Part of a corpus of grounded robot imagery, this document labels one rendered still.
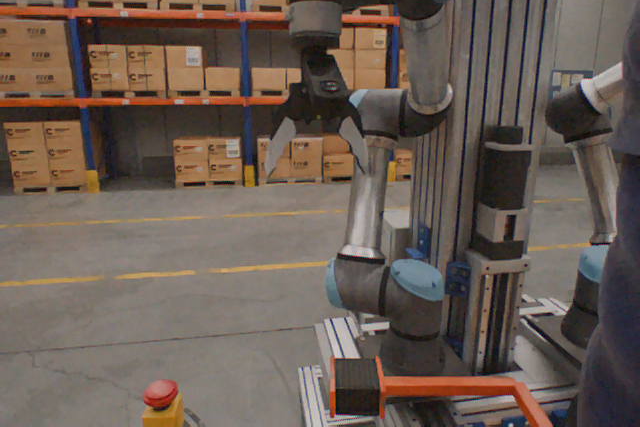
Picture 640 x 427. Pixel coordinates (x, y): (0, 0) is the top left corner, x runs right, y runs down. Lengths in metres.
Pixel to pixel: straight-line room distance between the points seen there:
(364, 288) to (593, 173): 0.70
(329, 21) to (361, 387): 0.53
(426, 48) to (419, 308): 0.52
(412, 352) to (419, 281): 0.16
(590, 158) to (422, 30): 0.70
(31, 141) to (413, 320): 7.82
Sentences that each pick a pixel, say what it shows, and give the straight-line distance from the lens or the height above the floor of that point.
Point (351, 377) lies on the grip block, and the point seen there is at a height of 1.21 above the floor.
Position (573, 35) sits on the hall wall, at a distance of 11.44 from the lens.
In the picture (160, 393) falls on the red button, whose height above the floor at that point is 1.04.
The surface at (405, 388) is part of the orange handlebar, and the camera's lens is 0.71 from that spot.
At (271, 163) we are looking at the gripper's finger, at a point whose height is 1.54.
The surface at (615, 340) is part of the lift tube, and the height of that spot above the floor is 1.45.
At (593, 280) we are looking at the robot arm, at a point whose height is 1.21.
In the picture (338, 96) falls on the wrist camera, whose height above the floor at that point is 1.64.
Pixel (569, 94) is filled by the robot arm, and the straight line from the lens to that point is 1.14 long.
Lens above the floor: 1.64
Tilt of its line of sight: 14 degrees down
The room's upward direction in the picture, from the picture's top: straight up
